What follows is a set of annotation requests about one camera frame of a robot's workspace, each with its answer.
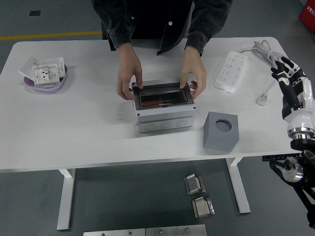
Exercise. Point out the person's left hand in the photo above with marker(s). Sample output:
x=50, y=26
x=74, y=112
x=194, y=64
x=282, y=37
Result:
x=194, y=70

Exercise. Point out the person's right hand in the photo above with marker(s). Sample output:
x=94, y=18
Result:
x=129, y=71

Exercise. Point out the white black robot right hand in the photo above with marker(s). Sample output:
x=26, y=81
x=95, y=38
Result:
x=304, y=108

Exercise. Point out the orange cylinder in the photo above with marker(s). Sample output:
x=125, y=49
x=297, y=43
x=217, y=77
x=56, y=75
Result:
x=151, y=103

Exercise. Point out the grey junction box clear lid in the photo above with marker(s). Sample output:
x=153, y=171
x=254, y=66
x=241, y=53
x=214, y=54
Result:
x=162, y=118

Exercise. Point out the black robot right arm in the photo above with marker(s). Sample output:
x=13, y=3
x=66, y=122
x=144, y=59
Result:
x=302, y=145

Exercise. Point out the person's right forearm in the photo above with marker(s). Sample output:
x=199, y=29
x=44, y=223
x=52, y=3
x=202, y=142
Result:
x=118, y=27

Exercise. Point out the person's left forearm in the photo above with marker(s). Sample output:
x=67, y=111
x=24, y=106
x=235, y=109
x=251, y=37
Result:
x=206, y=27

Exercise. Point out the grey holder block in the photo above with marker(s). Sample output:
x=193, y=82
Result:
x=219, y=142

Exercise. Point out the red box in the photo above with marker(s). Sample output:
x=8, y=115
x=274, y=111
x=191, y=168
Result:
x=307, y=13

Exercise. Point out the white power strip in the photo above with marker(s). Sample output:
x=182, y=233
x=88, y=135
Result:
x=230, y=71

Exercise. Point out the person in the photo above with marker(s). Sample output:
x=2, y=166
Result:
x=157, y=19

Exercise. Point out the black table control panel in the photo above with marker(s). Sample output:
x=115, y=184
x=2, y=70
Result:
x=270, y=158

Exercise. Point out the purple bowl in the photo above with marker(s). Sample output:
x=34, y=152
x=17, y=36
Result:
x=49, y=89

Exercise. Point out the white printed socket module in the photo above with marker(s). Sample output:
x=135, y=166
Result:
x=45, y=75

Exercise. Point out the yellow floor tape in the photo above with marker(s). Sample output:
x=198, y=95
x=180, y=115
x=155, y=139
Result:
x=49, y=35

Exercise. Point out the white table leg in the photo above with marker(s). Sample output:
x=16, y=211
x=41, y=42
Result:
x=240, y=191
x=66, y=196

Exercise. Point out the dark floor hatch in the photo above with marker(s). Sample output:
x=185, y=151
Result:
x=34, y=13

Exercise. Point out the metal block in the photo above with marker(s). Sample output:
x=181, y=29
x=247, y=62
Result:
x=203, y=209
x=193, y=185

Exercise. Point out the metal plate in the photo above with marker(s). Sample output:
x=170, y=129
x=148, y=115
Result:
x=176, y=230
x=113, y=232

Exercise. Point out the white switch plate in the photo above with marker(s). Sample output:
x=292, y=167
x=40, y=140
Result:
x=25, y=68
x=53, y=60

